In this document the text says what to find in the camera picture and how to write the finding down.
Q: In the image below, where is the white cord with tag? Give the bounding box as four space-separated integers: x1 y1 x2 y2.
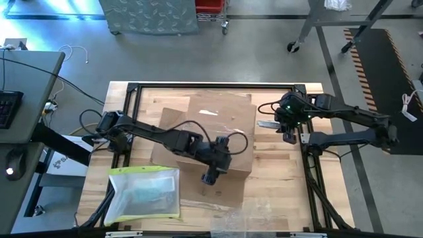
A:
401 89 423 123

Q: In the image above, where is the black mat with striped edge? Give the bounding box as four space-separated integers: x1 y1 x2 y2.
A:
343 28 423 156

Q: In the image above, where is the clear pouch with green edge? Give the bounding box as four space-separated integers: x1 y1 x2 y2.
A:
104 165 182 227

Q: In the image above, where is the clear bubble wrap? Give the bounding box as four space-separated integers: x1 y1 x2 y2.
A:
210 197 276 238

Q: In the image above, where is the black desk cable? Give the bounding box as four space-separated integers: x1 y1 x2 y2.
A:
0 56 106 107

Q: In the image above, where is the black aluminium table frame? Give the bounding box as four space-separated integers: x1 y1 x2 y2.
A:
77 81 356 232

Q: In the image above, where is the white cloth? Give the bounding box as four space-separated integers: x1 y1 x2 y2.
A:
323 0 353 13

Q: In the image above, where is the white power strip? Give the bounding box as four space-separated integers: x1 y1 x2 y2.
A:
44 100 59 116

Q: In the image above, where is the white cable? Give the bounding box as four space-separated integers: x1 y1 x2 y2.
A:
58 44 89 64

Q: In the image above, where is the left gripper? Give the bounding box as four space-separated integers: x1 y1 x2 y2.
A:
197 140 233 186

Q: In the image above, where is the white box with logo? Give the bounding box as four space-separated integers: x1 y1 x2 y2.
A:
46 137 95 178

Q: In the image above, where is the brown taped cardboard box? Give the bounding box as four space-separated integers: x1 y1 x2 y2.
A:
150 93 258 209

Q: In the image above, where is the grey leaf-patterned partition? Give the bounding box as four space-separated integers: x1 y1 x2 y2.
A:
98 0 200 36

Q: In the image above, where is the teal small item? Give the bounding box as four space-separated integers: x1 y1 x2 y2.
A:
122 184 178 216

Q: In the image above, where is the grey rolling table frame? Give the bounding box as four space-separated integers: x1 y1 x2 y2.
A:
286 0 395 54

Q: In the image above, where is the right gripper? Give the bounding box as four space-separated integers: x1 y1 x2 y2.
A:
274 91 310 145

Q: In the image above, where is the grey utility knife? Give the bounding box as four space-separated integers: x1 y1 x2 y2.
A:
256 120 281 130

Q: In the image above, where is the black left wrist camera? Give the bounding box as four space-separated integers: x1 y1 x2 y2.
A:
214 135 231 152

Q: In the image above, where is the grey desk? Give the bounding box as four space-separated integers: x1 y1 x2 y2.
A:
0 49 66 143

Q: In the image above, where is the black keyboard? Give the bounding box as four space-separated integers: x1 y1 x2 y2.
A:
0 89 24 130

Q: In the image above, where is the black computer mouse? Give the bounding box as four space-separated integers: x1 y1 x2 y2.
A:
5 148 27 182

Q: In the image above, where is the wire cart with red bin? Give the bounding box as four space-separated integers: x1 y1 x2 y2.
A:
194 0 231 36

